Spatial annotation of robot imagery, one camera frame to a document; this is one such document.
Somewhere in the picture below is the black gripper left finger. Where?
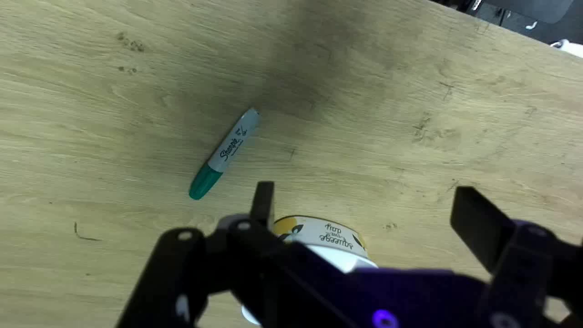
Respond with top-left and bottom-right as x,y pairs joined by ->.
116,181 -> 366,328

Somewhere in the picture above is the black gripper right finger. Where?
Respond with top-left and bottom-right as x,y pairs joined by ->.
449,184 -> 583,328

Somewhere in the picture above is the green Sharpie marker pen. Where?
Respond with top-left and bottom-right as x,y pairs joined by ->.
187,106 -> 264,203

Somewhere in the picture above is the white bowl with print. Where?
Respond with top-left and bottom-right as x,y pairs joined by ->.
238,213 -> 380,326

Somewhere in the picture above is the small white object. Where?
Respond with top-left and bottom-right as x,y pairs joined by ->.
546,39 -> 583,60

